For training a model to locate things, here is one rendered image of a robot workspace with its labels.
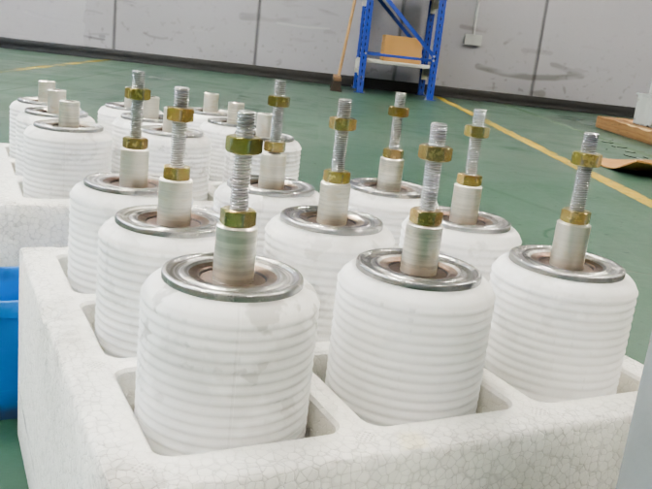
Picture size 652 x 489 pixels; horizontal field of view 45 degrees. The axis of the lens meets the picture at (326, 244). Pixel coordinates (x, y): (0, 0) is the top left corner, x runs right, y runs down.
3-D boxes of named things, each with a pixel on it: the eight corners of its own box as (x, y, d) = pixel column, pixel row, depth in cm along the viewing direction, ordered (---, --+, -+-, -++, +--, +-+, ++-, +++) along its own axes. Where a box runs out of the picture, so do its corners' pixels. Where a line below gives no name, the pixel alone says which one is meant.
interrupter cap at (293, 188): (309, 205, 64) (309, 196, 64) (217, 193, 64) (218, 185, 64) (317, 188, 71) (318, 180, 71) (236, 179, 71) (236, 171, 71)
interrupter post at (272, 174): (282, 195, 66) (285, 156, 66) (254, 191, 66) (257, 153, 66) (285, 190, 69) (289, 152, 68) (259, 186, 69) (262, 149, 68)
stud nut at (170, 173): (169, 181, 50) (170, 168, 50) (156, 176, 51) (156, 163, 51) (196, 180, 51) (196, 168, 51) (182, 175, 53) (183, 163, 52)
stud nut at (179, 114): (173, 121, 49) (174, 109, 49) (159, 117, 50) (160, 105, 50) (200, 122, 50) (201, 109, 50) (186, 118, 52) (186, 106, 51)
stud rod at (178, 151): (172, 204, 51) (179, 87, 49) (164, 201, 52) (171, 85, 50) (184, 203, 52) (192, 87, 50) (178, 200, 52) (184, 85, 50)
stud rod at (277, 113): (280, 170, 67) (289, 81, 65) (273, 171, 66) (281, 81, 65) (272, 168, 68) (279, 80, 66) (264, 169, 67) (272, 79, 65)
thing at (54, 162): (99, 266, 100) (105, 123, 95) (113, 291, 91) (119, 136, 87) (18, 268, 95) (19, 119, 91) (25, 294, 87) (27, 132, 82)
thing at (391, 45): (416, 63, 648) (419, 39, 643) (420, 64, 624) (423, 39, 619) (379, 59, 647) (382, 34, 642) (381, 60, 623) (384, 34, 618)
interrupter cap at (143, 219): (155, 247, 47) (155, 237, 47) (92, 218, 52) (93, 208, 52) (253, 236, 52) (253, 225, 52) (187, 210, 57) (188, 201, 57)
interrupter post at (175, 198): (168, 233, 51) (171, 182, 50) (147, 224, 52) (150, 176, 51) (198, 230, 52) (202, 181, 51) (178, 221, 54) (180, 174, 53)
